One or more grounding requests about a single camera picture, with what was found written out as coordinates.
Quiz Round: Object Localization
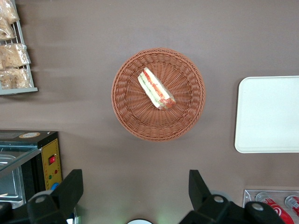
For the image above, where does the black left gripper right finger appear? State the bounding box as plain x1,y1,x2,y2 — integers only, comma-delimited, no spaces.
178,169,286,224

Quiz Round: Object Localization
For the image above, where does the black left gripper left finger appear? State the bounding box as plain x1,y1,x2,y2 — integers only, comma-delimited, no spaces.
0,169,84,224

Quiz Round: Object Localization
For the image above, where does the triangle sandwich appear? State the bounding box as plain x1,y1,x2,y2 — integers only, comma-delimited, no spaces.
137,67,177,111

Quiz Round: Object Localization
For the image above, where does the white rectangular plastic tray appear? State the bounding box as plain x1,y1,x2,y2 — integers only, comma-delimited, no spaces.
234,76,299,154

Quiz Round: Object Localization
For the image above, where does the brown round wicker basket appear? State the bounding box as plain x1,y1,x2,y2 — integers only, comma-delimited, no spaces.
111,47,206,142

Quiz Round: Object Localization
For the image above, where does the clear acrylic can holder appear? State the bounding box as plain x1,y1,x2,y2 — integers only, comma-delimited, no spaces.
242,189,299,224

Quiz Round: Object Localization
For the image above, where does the black yellow food warmer cabinet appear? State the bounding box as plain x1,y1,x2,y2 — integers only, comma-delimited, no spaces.
0,130,63,210

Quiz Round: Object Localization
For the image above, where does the steel pan in warmer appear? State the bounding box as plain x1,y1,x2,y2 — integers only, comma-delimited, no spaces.
0,153,27,209

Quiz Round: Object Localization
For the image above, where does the red soda can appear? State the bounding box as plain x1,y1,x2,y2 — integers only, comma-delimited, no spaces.
255,191,295,224
284,195,299,216

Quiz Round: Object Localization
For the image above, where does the white round cup rim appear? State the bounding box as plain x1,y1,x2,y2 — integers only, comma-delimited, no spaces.
127,218,154,224

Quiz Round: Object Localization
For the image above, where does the clear bagged snack pack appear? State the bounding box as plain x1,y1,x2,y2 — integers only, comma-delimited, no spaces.
0,17,16,41
0,43,31,70
0,0,20,24
0,67,33,90

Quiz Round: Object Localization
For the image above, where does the grey wire snack rack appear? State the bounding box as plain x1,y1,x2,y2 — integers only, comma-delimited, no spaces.
0,0,38,96

